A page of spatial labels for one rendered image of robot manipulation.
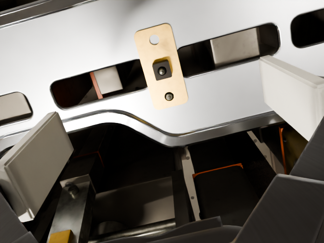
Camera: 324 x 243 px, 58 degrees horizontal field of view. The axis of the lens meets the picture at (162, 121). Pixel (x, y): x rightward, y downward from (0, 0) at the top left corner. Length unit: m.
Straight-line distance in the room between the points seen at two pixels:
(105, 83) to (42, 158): 0.29
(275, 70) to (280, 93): 0.01
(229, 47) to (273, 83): 0.16
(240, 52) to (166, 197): 0.21
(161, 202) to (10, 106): 0.23
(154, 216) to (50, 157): 0.28
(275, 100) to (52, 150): 0.13
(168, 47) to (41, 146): 0.18
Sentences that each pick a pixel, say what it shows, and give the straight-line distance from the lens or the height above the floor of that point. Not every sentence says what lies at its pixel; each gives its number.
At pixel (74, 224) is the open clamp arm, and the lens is 0.34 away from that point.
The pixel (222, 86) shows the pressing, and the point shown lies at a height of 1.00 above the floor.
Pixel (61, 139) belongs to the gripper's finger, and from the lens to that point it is 0.19.
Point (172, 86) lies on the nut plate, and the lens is 0.31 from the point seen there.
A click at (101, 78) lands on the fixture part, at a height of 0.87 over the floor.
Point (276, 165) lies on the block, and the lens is 0.72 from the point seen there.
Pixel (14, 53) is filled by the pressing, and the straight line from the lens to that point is 0.34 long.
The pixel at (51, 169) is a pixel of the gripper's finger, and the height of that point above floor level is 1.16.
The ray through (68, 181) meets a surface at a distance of 0.39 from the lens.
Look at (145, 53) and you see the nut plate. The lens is 0.30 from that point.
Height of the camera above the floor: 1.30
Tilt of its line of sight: 69 degrees down
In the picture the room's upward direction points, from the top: 178 degrees clockwise
